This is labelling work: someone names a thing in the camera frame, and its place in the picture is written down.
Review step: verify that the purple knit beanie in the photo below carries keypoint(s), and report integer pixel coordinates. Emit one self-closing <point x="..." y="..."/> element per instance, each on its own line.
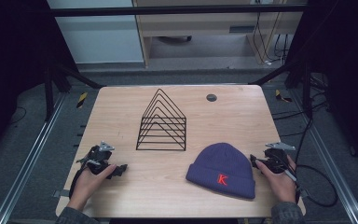
<point x="220" y="169"/>

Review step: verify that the yellow black striped tape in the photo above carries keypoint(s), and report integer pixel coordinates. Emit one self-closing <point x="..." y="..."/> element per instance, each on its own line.
<point x="81" y="100"/>
<point x="281" y="96"/>

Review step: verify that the black metal stand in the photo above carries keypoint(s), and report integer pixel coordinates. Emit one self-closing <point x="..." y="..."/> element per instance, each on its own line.
<point x="51" y="93"/>
<point x="306" y="90"/>

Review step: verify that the light wooden desk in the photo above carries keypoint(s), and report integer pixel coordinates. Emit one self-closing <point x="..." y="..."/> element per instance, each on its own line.
<point x="199" y="26"/>

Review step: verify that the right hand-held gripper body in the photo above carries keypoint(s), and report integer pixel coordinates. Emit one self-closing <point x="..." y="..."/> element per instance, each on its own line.
<point x="276" y="160"/>

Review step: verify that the white cabinet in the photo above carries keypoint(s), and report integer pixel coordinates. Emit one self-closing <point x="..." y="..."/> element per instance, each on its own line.
<point x="99" y="40"/>

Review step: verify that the person's left hand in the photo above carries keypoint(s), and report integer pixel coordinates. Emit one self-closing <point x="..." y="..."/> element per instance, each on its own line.
<point x="88" y="185"/>

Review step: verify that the black curtain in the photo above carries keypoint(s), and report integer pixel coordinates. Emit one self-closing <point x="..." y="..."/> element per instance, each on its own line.
<point x="12" y="62"/>
<point x="345" y="62"/>

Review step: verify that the person's right hand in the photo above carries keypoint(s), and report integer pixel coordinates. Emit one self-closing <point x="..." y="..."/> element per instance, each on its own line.
<point x="278" y="185"/>

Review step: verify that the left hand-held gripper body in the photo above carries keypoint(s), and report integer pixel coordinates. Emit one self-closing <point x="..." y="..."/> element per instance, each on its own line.
<point x="98" y="157"/>

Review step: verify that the grey table grommet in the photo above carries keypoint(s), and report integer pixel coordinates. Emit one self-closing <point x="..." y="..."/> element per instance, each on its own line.
<point x="211" y="98"/>

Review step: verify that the black horizontal frame bar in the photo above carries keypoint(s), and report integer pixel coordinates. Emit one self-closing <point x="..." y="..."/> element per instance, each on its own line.
<point x="174" y="10"/>

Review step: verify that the aluminium floor rail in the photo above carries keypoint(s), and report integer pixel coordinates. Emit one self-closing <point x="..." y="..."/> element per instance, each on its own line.
<point x="332" y="155"/>
<point x="31" y="152"/>

